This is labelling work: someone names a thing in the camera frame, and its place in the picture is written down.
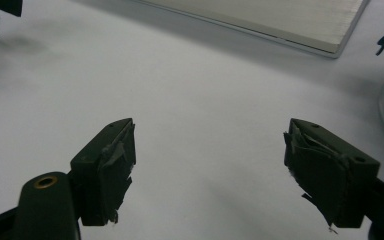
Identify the flat silver metal board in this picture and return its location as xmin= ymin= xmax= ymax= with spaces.
xmin=131 ymin=0 xmax=372 ymax=59

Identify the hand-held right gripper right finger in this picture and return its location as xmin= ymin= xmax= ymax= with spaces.
xmin=283 ymin=117 xmax=381 ymax=231

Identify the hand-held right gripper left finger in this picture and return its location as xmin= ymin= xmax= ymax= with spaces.
xmin=69 ymin=117 xmax=137 ymax=227

